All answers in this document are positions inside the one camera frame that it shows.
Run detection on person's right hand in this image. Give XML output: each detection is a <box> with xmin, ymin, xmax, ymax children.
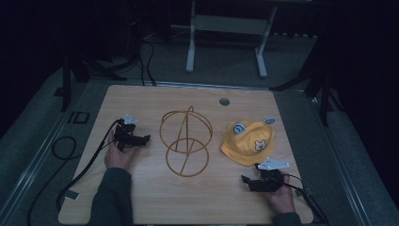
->
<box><xmin>263</xmin><ymin>170</ymin><xmax>296</xmax><ymax>216</ymax></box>

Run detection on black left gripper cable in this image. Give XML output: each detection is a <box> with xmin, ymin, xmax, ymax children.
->
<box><xmin>56</xmin><ymin>118</ymin><xmax>122</xmax><ymax>212</ymax></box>

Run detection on yellow bear bucket hat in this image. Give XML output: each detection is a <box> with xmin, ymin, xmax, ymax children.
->
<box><xmin>220</xmin><ymin>116</ymin><xmax>277</xmax><ymax>168</ymax></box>

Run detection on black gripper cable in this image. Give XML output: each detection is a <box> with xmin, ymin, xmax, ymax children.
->
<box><xmin>280</xmin><ymin>172</ymin><xmax>330</xmax><ymax>226</ymax></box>
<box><xmin>56</xmin><ymin>118</ymin><xmax>122</xmax><ymax>212</ymax></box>

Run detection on black tripod stand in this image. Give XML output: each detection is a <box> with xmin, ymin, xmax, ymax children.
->
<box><xmin>268</xmin><ymin>59</ymin><xmax>344</xmax><ymax>128</ymax></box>
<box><xmin>59</xmin><ymin>51</ymin><xmax>140</xmax><ymax>113</ymax></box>

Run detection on gold wire hat stand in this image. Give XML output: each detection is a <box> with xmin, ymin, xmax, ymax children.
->
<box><xmin>158</xmin><ymin>105</ymin><xmax>214</xmax><ymax>178</ymax></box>

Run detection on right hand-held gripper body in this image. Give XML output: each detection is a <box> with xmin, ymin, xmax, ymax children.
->
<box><xmin>249</xmin><ymin>157</ymin><xmax>291</xmax><ymax>193</ymax></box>

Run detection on white metal desk frame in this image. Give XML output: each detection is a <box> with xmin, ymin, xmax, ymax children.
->
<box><xmin>184</xmin><ymin>0</ymin><xmax>279</xmax><ymax>79</ymax></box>

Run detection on person's left hand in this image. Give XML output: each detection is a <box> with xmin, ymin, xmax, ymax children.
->
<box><xmin>104</xmin><ymin>137</ymin><xmax>139</xmax><ymax>172</ymax></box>

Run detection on black looped floor cable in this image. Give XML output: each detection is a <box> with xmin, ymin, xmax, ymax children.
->
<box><xmin>26</xmin><ymin>136</ymin><xmax>78</xmax><ymax>226</ymax></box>

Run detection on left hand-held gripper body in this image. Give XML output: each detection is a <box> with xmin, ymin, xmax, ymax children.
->
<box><xmin>113</xmin><ymin>114</ymin><xmax>141</xmax><ymax>153</ymax></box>

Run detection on black floor tape marks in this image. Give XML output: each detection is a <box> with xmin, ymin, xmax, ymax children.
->
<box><xmin>66</xmin><ymin>110</ymin><xmax>91</xmax><ymax>125</ymax></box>

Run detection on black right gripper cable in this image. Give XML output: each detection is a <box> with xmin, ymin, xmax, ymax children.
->
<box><xmin>280</xmin><ymin>172</ymin><xmax>330</xmax><ymax>226</ymax></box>

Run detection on black background cables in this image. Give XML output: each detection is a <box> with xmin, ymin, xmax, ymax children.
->
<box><xmin>136</xmin><ymin>39</ymin><xmax>158</xmax><ymax>88</ymax></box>

